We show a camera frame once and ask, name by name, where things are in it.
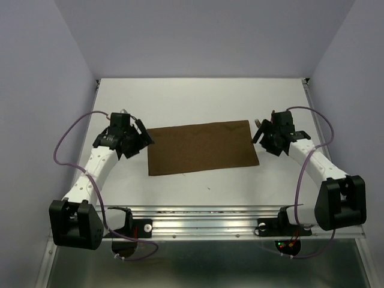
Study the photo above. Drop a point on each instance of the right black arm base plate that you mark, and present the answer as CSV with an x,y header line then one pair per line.
x,y
272,227

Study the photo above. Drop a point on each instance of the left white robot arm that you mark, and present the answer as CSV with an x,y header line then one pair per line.
x,y
79,219

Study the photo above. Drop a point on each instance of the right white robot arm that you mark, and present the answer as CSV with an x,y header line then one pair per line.
x,y
341,199

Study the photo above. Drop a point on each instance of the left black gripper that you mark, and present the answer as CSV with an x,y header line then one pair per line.
x,y
132,151

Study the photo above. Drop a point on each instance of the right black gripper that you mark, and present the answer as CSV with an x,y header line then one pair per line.
x,y
266,126

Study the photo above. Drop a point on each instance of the aluminium front rail frame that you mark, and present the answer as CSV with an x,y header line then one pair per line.
x,y
205,246

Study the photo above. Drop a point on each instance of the brown cloth napkin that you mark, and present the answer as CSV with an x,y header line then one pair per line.
x,y
201,147

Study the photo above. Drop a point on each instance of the brown wooden fork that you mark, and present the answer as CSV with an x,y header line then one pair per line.
x,y
258,123

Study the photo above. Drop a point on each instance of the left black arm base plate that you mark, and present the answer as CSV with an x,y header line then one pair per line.
x,y
141,228

